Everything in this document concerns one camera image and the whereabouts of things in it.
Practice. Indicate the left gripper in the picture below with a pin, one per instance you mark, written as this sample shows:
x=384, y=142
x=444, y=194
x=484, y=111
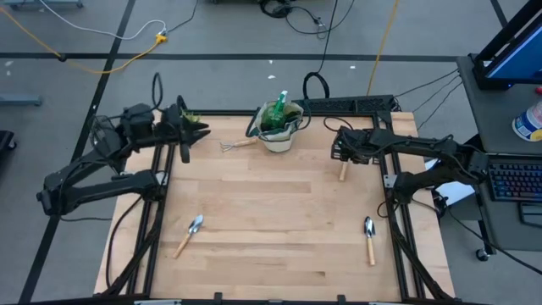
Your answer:
x=177, y=125

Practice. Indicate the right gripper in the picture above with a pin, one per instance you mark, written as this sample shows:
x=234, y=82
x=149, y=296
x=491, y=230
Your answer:
x=360, y=146

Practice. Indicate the green plastic spray bottle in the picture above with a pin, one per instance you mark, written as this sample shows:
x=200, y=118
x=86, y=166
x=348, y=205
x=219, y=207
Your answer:
x=277, y=112

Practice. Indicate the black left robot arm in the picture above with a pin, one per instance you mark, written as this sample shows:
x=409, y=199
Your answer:
x=97, y=192

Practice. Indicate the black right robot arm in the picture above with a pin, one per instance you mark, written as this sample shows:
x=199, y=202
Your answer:
x=423, y=146

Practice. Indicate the beige green gardening tote bag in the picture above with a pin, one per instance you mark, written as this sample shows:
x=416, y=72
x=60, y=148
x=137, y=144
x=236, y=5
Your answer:
x=277, y=143

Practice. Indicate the artificial plant in white pot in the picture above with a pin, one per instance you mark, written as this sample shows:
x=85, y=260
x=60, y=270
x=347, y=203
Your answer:
x=191, y=115

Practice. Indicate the black mesh box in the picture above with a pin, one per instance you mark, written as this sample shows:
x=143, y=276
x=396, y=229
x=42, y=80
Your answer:
x=99, y=131

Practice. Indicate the white paper sheet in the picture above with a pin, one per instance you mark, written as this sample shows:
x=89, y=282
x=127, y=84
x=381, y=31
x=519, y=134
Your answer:
x=455, y=192

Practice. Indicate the gray equipment cart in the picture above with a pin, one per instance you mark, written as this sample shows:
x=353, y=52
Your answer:
x=487, y=114

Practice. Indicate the black backlit keyboard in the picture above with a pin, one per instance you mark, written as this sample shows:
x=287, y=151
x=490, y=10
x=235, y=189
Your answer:
x=514, y=180

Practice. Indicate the white blue wipes canister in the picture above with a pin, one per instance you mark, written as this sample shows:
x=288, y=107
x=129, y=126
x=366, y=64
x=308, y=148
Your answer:
x=527, y=125

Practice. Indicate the gray furniture base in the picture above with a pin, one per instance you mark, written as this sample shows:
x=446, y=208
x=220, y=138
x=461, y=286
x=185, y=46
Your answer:
x=42, y=4
x=19, y=100

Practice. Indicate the black computer monitor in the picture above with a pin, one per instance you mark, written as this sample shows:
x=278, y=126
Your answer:
x=521, y=55

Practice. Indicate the black chair base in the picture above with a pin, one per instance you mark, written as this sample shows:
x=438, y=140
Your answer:
x=6, y=140

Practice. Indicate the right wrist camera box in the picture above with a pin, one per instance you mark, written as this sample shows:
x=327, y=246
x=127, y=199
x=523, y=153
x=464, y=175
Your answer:
x=341, y=148

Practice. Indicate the black aluminium table frame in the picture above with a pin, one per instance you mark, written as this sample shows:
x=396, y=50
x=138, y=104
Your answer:
x=228, y=113

